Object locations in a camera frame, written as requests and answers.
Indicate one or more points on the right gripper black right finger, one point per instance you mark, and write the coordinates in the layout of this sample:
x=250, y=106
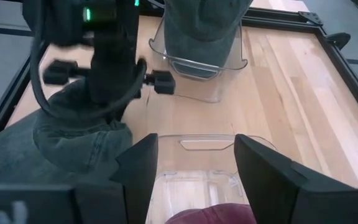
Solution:
x=266, y=186

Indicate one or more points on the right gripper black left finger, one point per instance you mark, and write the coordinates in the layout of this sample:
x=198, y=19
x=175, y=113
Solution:
x=138, y=174

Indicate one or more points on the maroon cap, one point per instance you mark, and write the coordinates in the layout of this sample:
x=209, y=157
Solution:
x=210, y=216

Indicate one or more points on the dark green cap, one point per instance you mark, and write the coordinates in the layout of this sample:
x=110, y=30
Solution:
x=197, y=34
x=73, y=146

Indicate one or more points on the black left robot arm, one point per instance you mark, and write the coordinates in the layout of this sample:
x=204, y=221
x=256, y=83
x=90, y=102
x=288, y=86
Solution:
x=57, y=21

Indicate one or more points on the clear plastic bin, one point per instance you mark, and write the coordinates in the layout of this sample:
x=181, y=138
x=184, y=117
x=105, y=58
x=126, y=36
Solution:
x=197, y=186
x=204, y=91

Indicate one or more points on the black aluminium table frame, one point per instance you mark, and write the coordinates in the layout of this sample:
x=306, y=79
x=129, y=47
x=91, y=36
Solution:
x=346, y=71

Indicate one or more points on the black frame clamp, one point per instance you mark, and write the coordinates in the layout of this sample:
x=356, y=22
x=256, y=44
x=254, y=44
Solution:
x=339, y=40

